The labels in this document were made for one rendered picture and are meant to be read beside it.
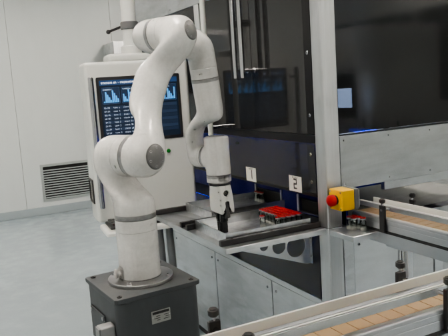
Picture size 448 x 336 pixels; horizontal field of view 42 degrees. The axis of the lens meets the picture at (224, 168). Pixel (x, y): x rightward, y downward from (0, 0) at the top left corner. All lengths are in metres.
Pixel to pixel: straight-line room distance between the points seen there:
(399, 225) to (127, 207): 0.88
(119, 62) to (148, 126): 1.18
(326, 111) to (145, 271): 0.83
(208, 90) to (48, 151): 5.55
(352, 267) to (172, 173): 1.08
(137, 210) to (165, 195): 1.22
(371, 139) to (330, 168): 0.20
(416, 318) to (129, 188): 0.87
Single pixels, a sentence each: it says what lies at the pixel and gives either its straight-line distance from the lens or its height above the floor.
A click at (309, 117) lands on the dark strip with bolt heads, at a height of 1.27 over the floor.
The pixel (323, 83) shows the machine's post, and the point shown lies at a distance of 2.03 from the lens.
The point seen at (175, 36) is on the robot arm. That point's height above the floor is 1.55.
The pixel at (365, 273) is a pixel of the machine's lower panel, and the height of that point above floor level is 0.68.
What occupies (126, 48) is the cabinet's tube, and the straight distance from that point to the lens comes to 2.84.
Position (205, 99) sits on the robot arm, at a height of 1.37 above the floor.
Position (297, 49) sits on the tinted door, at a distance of 2.16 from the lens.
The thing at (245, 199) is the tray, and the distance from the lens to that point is 2.65.
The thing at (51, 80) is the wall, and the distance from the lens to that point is 7.32.
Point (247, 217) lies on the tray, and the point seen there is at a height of 0.89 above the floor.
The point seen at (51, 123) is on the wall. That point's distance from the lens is 7.32.
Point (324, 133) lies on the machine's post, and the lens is 2.04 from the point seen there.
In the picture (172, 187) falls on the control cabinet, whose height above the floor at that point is 0.93.
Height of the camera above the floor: 1.40
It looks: 8 degrees down
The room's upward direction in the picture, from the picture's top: 4 degrees counter-clockwise
